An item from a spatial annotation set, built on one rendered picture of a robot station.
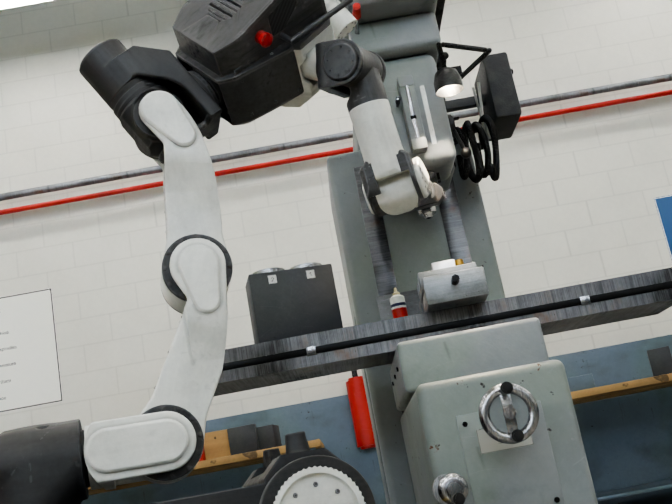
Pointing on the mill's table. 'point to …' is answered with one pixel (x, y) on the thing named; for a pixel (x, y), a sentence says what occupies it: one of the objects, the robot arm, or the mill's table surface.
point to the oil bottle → (398, 305)
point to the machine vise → (474, 281)
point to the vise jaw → (443, 271)
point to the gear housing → (400, 36)
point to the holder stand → (292, 301)
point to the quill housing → (439, 128)
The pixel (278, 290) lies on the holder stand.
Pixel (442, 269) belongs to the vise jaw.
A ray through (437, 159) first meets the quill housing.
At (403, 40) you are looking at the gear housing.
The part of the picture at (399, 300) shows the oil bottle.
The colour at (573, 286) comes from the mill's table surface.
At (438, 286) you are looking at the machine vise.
